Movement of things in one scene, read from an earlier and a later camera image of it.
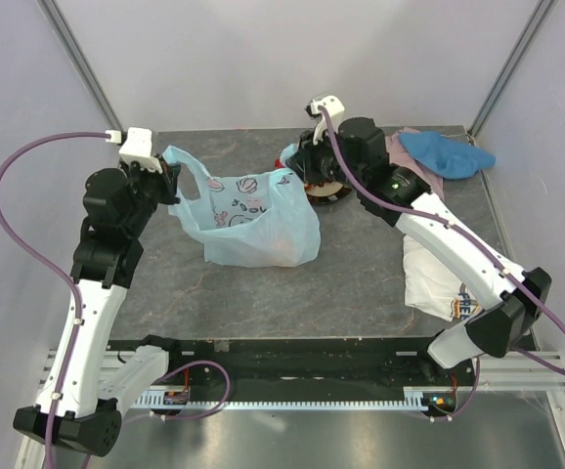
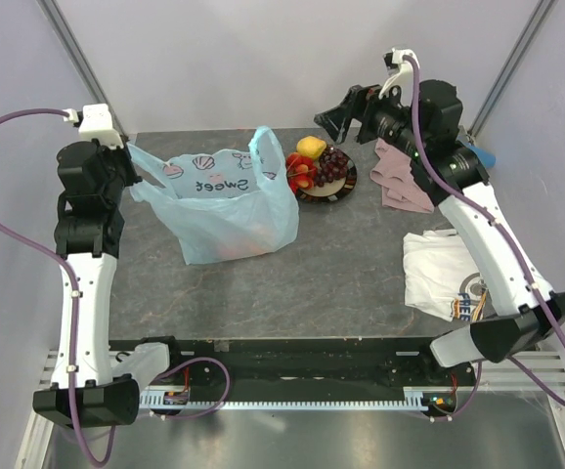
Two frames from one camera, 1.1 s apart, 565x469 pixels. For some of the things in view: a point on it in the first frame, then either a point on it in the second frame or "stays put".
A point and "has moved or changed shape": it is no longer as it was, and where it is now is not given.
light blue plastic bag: x=263 y=221 has moved or changed shape
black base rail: x=305 y=362 stays put
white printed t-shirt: x=431 y=286 stays put
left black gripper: x=167 y=180 -> x=124 y=155
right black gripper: x=304 y=158 -> x=361 y=103
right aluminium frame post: x=542 y=11 stays put
